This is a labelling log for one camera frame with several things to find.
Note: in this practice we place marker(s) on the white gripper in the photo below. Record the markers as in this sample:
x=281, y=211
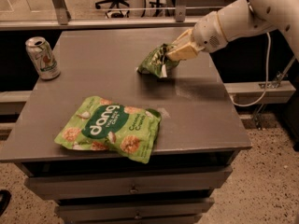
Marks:
x=207, y=32

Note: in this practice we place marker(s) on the green jalapeno chip bag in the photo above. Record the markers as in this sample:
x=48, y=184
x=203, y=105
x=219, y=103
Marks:
x=157, y=63

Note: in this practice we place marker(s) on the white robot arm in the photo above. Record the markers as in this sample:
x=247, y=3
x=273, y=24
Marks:
x=242, y=18

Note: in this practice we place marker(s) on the green rice chip bag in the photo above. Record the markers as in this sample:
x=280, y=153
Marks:
x=102, y=125

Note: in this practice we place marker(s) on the grey drawer cabinet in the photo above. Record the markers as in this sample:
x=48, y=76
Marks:
x=199, y=125

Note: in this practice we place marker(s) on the white soda can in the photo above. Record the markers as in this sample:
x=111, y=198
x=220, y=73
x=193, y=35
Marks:
x=42, y=57

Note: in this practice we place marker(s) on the middle grey drawer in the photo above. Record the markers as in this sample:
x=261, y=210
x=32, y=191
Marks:
x=134, y=210

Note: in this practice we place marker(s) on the grey drawer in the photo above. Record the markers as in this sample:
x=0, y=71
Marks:
x=128, y=183
x=134, y=210

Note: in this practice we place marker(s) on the top grey drawer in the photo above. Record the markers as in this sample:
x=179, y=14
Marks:
x=128, y=183

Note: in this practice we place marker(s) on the black shoe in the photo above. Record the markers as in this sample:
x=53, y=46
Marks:
x=5, y=197

